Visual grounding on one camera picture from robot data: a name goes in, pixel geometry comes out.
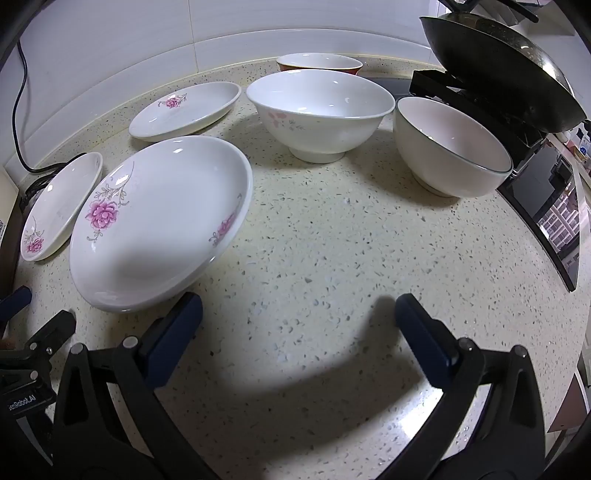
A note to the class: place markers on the red bowl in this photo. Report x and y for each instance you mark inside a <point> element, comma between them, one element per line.
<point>318,62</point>

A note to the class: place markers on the cream appliance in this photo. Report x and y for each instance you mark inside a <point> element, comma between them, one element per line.
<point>5,198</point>

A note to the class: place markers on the dark-rimmed white bowl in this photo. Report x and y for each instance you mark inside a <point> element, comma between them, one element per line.
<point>443,161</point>

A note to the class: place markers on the large white bowl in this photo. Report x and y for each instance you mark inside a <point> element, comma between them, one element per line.
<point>323,120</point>

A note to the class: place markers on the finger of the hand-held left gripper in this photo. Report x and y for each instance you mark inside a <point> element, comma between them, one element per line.
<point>16,299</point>
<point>53,331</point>

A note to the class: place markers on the black wok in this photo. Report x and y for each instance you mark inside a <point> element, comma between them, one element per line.
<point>498,69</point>

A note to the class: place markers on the black gas stove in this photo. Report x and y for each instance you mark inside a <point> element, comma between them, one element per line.
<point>526,184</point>

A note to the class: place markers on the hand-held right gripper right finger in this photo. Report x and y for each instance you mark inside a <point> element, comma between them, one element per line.
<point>427,339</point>

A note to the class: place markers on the small white floral plate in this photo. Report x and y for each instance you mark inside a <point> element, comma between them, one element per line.
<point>60,207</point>

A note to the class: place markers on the large white floral plate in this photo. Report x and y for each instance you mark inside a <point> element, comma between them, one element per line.
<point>161,230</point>

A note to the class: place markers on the medium white floral plate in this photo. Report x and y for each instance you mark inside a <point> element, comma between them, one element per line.
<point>194,110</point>

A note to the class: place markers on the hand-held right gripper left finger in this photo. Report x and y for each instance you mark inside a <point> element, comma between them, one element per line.
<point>178,332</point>

